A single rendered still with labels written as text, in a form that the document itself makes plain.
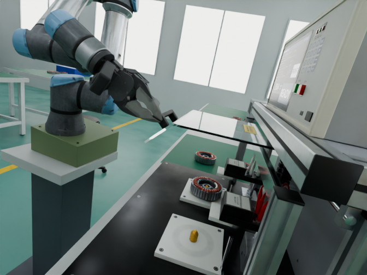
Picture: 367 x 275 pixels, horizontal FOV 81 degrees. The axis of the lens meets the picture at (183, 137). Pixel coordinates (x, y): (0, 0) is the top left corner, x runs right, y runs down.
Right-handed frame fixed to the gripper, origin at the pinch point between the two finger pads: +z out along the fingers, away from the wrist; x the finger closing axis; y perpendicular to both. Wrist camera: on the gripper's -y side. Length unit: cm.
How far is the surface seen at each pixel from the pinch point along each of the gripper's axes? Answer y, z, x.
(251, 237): -1.1, 36.5, 5.5
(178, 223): 0.8, 22.9, 18.2
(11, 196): 70, -61, 157
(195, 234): -3.8, 26.2, 13.9
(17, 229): 46, -31, 139
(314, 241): -3.8, 43.7, -5.2
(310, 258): -4.9, 45.4, -2.2
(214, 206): -1.7, 24.8, 5.8
